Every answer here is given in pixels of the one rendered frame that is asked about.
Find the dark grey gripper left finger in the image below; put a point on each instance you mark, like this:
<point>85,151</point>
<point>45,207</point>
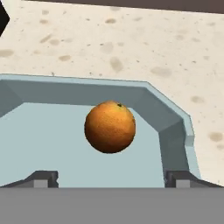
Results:
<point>43,178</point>

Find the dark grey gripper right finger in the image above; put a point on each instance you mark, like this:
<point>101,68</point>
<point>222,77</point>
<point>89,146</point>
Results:
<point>180,178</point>

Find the pale blue tupperware container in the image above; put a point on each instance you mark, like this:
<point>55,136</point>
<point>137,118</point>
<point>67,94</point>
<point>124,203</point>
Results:
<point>58,145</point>

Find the orange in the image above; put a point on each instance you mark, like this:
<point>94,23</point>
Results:
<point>110,127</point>

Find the black object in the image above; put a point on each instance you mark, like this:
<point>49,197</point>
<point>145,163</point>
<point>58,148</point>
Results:
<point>3,18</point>

